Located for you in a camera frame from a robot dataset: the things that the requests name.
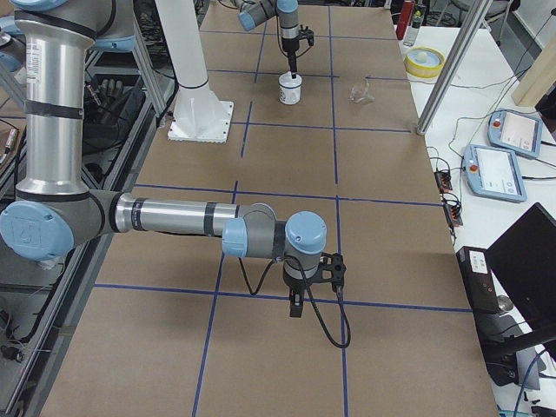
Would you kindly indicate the teach pendant tablet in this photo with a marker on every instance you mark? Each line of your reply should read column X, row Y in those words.
column 493, row 173
column 521, row 133

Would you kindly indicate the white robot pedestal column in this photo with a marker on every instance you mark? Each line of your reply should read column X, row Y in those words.
column 198, row 115

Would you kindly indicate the red cylinder bottle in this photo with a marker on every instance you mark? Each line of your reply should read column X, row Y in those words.
column 404, row 18

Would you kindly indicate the black computer box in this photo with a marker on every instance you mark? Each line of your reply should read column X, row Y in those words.
column 478, row 280

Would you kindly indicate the far teach pendant tablet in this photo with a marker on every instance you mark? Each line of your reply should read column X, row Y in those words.
column 521, row 133

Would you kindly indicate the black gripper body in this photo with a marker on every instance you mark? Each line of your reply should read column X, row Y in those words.
column 288, row 45
column 296, row 285

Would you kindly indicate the yellow tape roll with bowl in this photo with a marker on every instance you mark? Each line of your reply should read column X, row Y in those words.
column 424, row 62

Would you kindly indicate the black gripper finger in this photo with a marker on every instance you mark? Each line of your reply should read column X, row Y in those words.
column 292, row 62
column 295, row 305

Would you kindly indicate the aluminium frame post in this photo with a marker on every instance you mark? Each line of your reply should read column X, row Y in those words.
column 462, row 42

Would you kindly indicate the white enamel cup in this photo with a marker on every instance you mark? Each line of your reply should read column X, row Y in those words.
column 289, row 96

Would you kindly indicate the near teach pendant tablet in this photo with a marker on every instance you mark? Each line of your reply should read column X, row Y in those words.
column 493, row 173

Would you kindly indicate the black monitor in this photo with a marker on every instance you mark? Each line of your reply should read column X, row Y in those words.
column 523, row 261

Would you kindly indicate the white cup lid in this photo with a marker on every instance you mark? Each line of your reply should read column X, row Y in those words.
column 289, row 80

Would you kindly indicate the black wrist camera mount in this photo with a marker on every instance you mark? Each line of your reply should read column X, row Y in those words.
column 305, row 33
column 331, row 270

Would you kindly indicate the clear black cap bottle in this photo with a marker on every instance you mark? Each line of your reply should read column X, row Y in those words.
column 413, row 29

